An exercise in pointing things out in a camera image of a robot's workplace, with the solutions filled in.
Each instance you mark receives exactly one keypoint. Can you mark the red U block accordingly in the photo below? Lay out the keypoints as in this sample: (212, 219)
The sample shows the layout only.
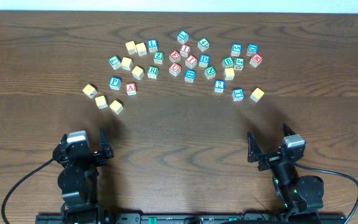
(174, 69)

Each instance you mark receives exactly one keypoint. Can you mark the yellow block top left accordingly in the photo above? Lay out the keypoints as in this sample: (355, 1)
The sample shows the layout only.
(131, 47)

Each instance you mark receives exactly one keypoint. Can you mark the blue 2 block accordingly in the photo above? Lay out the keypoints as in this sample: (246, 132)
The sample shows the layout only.
(219, 86)

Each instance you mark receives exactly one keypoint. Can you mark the red i block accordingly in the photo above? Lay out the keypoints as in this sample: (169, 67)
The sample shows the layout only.
(185, 50)
(191, 61)

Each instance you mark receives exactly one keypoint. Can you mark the blue D block right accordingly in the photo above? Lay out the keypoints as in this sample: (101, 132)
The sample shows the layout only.
(252, 50)

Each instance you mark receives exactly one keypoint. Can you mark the red M block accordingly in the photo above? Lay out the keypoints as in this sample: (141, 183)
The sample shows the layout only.
(255, 60)

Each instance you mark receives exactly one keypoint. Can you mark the green B block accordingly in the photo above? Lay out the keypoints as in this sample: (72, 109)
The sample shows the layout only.
(227, 62)

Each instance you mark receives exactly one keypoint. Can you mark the blue D block centre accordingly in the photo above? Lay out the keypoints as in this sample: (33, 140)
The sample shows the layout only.
(204, 60)

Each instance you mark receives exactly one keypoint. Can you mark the yellow G block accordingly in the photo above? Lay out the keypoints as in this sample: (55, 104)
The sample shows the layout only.
(229, 73)

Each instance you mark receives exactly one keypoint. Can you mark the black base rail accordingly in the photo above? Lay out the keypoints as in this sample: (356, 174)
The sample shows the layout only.
(249, 217)

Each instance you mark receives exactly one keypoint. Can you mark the yellow block far right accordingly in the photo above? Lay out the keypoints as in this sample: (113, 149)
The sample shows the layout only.
(257, 94)

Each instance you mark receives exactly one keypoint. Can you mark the red I block upper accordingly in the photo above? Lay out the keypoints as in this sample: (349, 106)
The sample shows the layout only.
(185, 50)

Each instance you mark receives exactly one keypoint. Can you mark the green N block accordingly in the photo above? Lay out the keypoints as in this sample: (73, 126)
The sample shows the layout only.
(210, 72)

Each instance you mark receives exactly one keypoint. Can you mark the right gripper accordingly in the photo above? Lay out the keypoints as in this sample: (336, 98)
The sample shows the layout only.
(272, 158)

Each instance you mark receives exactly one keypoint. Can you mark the yellow block far left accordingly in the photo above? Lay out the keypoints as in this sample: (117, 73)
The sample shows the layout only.
(90, 91)

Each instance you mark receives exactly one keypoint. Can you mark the blue T block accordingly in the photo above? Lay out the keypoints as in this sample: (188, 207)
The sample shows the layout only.
(238, 94)

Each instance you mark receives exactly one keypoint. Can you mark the yellow block centre left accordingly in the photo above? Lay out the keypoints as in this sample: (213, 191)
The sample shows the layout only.
(138, 72)

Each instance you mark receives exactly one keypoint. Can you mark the yellow O block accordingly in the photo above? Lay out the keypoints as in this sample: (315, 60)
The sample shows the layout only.
(116, 106)

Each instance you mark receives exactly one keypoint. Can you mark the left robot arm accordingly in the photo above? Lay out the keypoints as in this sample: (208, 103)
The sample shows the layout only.
(79, 178)

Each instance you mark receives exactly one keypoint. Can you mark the blue L block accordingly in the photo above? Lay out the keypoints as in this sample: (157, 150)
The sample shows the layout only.
(152, 45)

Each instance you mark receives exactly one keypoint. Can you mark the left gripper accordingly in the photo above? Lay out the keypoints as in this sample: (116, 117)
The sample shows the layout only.
(93, 157)

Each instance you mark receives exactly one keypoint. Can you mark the red A block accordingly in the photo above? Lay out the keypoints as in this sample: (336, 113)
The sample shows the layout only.
(131, 88)

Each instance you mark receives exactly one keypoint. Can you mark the blue P block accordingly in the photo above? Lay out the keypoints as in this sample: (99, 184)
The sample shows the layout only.
(115, 83)

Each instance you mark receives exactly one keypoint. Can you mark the green Z block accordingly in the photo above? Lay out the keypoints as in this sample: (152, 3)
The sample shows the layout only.
(158, 57)

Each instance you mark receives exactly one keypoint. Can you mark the blue d block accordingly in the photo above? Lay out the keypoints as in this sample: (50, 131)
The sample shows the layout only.
(252, 50)
(204, 60)

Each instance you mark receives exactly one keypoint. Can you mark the blue H block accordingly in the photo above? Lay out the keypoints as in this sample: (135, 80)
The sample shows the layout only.
(190, 76)

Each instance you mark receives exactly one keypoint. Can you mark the green R block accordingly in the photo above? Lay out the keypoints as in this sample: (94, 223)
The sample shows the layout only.
(152, 72)

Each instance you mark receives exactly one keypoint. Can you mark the yellow C block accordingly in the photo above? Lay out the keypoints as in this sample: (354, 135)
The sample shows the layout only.
(101, 102)

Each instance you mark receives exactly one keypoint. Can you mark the blue 5 block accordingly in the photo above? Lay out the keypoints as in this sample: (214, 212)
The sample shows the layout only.
(236, 50)

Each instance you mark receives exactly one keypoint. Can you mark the red I block lower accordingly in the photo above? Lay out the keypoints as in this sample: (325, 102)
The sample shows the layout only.
(191, 61)

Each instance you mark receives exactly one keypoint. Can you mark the green 4 block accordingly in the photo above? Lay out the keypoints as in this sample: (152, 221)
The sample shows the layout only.
(203, 44)

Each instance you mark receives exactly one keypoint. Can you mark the red E block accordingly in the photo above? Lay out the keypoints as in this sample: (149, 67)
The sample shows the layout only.
(174, 56)

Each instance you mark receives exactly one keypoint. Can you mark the green J block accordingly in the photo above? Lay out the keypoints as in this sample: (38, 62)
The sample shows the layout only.
(239, 63)

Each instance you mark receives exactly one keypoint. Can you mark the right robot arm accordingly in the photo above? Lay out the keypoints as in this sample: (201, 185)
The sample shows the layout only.
(300, 194)

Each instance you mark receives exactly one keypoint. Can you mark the yellow S block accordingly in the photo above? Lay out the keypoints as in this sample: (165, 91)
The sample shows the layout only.
(141, 49)

